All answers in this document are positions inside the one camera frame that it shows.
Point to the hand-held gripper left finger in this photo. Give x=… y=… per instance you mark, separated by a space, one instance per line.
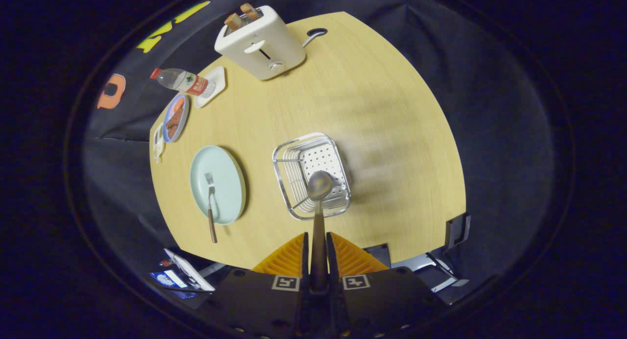
x=305 y=265

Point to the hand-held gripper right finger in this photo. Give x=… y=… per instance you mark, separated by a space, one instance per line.
x=331 y=265

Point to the mint green plate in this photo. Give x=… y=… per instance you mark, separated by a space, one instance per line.
x=228 y=182

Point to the white paper sheets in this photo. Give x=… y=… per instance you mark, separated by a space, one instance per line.
x=188 y=273

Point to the blue lit screen device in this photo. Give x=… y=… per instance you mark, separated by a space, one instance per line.
x=169 y=279

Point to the white condiment tray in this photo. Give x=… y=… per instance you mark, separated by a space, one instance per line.
x=158 y=143

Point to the blue plate with food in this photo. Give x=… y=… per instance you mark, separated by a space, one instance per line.
x=175 y=121

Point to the black backdrop cloth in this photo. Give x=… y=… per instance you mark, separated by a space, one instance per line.
x=490 y=133

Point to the white square coaster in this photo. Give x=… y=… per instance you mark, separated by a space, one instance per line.
x=219 y=78

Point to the red-capped water bottle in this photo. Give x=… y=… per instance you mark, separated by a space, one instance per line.
x=179 y=79

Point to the white toaster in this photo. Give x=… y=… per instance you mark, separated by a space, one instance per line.
x=264 y=35

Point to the black table bracket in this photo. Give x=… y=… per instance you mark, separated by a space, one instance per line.
x=455 y=231

